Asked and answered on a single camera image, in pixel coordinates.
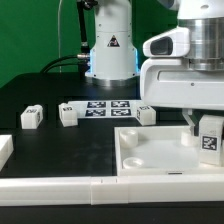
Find white square table top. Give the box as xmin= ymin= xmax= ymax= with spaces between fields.
xmin=114 ymin=126 xmax=224 ymax=176

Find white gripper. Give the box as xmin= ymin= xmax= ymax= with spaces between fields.
xmin=140 ymin=27 xmax=224 ymax=135

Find white sheet with markers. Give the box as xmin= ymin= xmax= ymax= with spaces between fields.
xmin=69 ymin=99 xmax=147 ymax=118

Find white left fence block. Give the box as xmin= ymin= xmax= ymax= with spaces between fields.
xmin=0 ymin=135 xmax=14 ymax=171

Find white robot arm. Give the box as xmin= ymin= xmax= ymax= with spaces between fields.
xmin=86 ymin=0 xmax=224 ymax=117

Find black cables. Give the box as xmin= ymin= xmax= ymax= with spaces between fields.
xmin=40 ymin=54 xmax=92 ymax=74

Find white front fence rail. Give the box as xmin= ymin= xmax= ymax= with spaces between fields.
xmin=0 ymin=174 xmax=224 ymax=206

